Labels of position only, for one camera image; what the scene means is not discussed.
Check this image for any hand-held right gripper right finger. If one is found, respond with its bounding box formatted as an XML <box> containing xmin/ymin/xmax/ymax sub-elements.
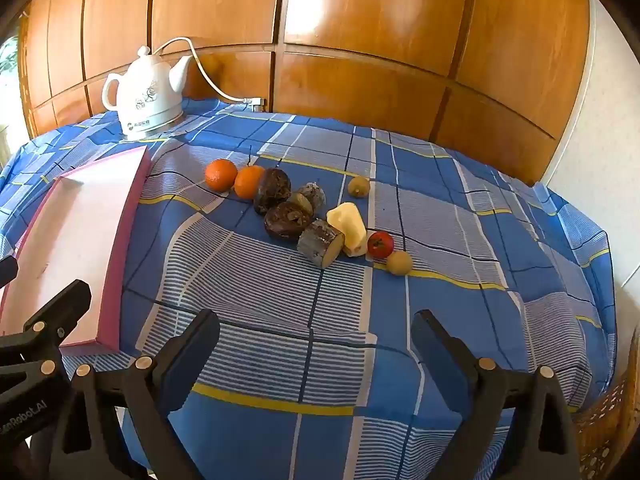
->
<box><xmin>410</xmin><ymin>310</ymin><xmax>581</xmax><ymax>480</ymax></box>

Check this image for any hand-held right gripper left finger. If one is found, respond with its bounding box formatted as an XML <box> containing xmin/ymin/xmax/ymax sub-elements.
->
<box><xmin>49</xmin><ymin>309</ymin><xmax>221</xmax><ymax>480</ymax></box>

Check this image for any pink cardboard tray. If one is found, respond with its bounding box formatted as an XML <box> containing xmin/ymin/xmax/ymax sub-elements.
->
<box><xmin>0</xmin><ymin>145</ymin><xmax>152</xmax><ymax>352</ymax></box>

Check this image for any red cherry tomato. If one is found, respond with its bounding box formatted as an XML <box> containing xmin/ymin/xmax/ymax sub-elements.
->
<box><xmin>367</xmin><ymin>230</ymin><xmax>396</xmax><ymax>260</ymax></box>

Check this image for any peeled pale yellow sugarcane chunk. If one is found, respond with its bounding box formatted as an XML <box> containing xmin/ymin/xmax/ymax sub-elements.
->
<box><xmin>326</xmin><ymin>202</ymin><xmax>368</xmax><ymax>258</ymax></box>

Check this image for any dark brown water chestnut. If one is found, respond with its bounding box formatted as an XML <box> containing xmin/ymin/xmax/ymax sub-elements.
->
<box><xmin>263</xmin><ymin>202</ymin><xmax>313</xmax><ymax>241</ymax></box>
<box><xmin>253</xmin><ymin>167</ymin><xmax>292</xmax><ymax>215</ymax></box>

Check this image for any grey sugarcane piece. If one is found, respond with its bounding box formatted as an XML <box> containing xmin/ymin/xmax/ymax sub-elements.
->
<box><xmin>297</xmin><ymin>218</ymin><xmax>346</xmax><ymax>270</ymax></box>
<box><xmin>289</xmin><ymin>182</ymin><xmax>327</xmax><ymax>217</ymax></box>

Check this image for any orange tangerine with stem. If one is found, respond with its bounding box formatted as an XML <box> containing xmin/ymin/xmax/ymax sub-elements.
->
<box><xmin>233</xmin><ymin>146</ymin><xmax>266</xmax><ymax>201</ymax></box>

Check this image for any stemless orange tangerine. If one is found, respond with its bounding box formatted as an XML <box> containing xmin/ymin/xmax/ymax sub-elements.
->
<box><xmin>205</xmin><ymin>159</ymin><xmax>238</xmax><ymax>192</ymax></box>

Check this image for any blue plaid tablecloth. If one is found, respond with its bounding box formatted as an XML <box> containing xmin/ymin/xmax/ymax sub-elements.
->
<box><xmin>0</xmin><ymin>97</ymin><xmax>618</xmax><ymax>480</ymax></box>

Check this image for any wicker chair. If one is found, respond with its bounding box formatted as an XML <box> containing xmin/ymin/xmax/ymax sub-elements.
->
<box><xmin>570</xmin><ymin>327</ymin><xmax>640</xmax><ymax>480</ymax></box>

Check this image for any white ceramic electric kettle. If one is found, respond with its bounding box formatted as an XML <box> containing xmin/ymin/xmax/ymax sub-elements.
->
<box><xmin>102</xmin><ymin>45</ymin><xmax>193</xmax><ymax>142</ymax></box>

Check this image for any white power cable with plug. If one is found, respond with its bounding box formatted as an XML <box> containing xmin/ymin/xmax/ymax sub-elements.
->
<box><xmin>152</xmin><ymin>37</ymin><xmax>267</xmax><ymax>112</ymax></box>

